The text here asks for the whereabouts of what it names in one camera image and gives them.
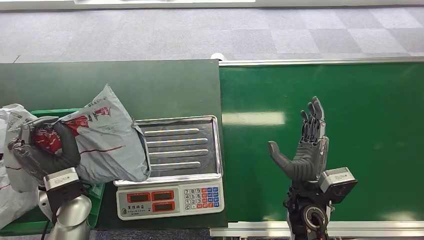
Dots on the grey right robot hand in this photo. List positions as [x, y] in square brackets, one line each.
[308, 162]

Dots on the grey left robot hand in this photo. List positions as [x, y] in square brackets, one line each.
[39, 162]

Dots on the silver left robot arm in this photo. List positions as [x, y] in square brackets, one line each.
[71, 212]

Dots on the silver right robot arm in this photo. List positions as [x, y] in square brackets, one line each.
[299, 212]

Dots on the large grey red-printed mailer package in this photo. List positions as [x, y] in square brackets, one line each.
[13, 202]

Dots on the green conveyor belt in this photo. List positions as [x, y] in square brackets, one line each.
[381, 132]

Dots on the white conveyor roller cap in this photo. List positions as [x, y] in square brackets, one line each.
[217, 56]

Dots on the plain white mailer bag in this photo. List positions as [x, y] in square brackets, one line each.
[6, 116]

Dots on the green plastic crate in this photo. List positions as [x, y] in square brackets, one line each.
[96, 198]

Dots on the stainless steel scale tray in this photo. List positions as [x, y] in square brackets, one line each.
[185, 145]

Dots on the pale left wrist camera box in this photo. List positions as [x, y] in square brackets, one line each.
[61, 184]

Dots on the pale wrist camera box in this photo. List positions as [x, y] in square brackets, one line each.
[61, 184]
[338, 184]

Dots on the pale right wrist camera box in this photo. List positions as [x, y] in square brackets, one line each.
[338, 184]

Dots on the wide aluminium conveyor rail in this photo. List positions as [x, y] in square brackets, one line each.
[251, 228]

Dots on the thin aluminium conveyor rail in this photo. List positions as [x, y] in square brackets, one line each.
[314, 61]

